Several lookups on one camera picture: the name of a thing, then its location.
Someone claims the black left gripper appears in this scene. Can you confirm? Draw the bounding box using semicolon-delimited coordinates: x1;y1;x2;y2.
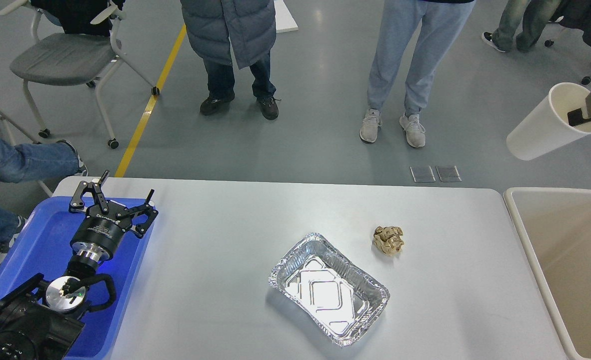
69;170;159;262

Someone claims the white paper cup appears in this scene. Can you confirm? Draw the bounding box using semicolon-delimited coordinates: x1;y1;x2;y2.
506;82;591;161

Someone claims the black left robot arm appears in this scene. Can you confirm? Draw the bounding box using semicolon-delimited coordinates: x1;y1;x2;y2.
0;173;159;360

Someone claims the blue plastic tray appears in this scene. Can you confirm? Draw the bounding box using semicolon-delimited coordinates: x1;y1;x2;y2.
0;196;150;360

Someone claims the person in blue jeans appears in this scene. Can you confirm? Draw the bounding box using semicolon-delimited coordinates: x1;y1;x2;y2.
0;137;88;266

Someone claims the person in green trousers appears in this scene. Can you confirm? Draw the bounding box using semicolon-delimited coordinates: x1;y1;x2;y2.
481;0;561;53

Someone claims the beige plastic bin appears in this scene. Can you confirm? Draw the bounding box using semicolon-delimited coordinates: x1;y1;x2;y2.
504;187;591;360

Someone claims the grey office chair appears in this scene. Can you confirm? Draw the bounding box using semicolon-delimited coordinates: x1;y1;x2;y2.
0;0;144;150

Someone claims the right floor plate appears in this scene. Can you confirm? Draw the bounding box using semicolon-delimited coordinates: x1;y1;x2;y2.
435;165;462;183

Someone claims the floor plate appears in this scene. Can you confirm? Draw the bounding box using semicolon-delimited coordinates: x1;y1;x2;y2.
435;165;462;183
409;165;437;183

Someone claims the person in grey sweatpants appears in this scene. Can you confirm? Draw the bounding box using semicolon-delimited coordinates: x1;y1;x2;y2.
359;0;476;148

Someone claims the left floor plate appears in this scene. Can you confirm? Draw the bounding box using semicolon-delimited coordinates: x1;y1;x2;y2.
409;165;437;183

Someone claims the person in grey puffer coat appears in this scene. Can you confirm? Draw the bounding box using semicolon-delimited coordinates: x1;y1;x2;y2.
180;0;279;120

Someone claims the aluminium foil tray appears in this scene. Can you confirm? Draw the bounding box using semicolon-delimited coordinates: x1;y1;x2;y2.
268;233;390;347

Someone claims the crumpled brown paper ball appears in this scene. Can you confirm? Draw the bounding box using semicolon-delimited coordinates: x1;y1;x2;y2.
372;226;405;256

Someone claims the white board on floor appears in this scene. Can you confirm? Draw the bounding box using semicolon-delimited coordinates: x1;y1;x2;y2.
273;0;299;34

